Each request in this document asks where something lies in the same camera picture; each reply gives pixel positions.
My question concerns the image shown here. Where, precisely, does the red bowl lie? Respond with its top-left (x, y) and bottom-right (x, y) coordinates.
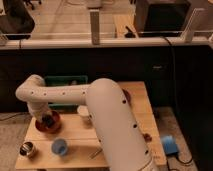
top-left (35, 111), bottom-right (61, 134)

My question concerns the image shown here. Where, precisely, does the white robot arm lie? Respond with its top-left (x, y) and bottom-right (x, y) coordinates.
top-left (15, 75), bottom-right (159, 171)

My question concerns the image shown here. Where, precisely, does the blue plastic cup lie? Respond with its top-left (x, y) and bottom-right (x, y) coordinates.
top-left (51, 138), bottom-right (68, 156)

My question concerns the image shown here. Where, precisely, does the small metal cup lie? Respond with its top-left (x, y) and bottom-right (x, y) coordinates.
top-left (19, 141), bottom-right (36, 157)

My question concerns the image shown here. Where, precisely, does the cream paper cup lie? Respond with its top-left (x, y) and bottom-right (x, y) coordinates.
top-left (77, 106), bottom-right (90, 121)

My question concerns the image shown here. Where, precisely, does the green plastic basket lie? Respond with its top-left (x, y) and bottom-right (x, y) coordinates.
top-left (45, 75), bottom-right (88, 111)

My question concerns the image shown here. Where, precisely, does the wooden stick utensil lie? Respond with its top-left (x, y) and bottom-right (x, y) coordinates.
top-left (90, 149), bottom-right (102, 159)

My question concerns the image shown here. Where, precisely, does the small brown object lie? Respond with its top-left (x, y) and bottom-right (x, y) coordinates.
top-left (143, 133), bottom-right (152, 142)

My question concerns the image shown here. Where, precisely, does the black office chair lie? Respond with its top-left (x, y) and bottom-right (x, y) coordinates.
top-left (0, 0), bottom-right (35, 34)

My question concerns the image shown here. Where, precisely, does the blue tape roll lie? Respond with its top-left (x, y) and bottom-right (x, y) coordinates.
top-left (161, 135), bottom-right (179, 155)

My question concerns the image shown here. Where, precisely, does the black cabinet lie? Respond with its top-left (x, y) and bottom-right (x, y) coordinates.
top-left (134, 0), bottom-right (191, 32)

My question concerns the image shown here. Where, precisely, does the grey partition post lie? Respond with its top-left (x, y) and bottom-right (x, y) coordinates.
top-left (90, 9), bottom-right (100, 45)

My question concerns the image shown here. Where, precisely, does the black power cable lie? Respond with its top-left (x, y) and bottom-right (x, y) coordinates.
top-left (162, 35), bottom-right (194, 166)

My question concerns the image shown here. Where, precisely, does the angled grey bracket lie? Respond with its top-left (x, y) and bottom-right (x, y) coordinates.
top-left (182, 8), bottom-right (205, 43)

